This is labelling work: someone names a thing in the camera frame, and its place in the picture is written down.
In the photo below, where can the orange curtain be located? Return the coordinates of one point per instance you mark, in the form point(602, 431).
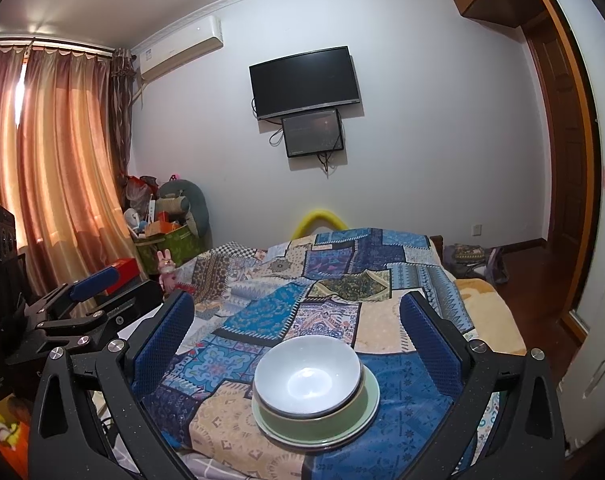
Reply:
point(57, 160)

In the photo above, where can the white wall socket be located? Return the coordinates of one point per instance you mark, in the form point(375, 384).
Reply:
point(476, 230)

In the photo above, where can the light green plate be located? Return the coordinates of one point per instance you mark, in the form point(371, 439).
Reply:
point(370, 417)

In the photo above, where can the black wall television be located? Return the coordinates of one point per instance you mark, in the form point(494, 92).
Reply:
point(302, 82)

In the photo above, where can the yellow foam hoop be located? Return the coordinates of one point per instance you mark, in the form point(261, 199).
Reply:
point(320, 217)

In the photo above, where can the white bowl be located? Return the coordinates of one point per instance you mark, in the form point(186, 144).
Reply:
point(307, 375)

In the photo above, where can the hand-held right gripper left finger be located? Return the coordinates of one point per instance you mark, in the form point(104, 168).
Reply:
point(165, 340)

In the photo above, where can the patchwork printed blanket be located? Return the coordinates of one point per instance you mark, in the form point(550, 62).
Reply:
point(332, 270)

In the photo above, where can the small black wall monitor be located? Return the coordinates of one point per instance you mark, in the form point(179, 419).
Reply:
point(312, 132)

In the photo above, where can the red plastic bag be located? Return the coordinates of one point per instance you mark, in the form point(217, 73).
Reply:
point(137, 192)

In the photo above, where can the patterned bag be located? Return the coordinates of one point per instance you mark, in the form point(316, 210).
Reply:
point(470, 255)

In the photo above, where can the brown wooden door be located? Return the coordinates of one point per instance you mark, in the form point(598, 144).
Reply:
point(557, 160)

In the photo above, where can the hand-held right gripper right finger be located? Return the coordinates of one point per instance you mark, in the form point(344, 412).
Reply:
point(427, 345)

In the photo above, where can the light green bowl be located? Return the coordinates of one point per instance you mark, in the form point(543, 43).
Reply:
point(352, 410)

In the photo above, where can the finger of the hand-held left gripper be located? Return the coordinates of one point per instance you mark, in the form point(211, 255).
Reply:
point(95, 282)
point(127, 305)

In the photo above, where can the beige and green fleece blanket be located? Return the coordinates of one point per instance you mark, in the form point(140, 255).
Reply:
point(492, 310)

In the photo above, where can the white air conditioner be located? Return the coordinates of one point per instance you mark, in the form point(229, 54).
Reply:
point(180, 47)

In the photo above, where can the red box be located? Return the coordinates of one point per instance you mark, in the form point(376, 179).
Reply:
point(127, 272)

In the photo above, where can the green storage box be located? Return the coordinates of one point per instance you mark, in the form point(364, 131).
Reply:
point(170, 250)

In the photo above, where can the pink rabbit toy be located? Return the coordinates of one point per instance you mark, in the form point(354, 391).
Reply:
point(166, 272)

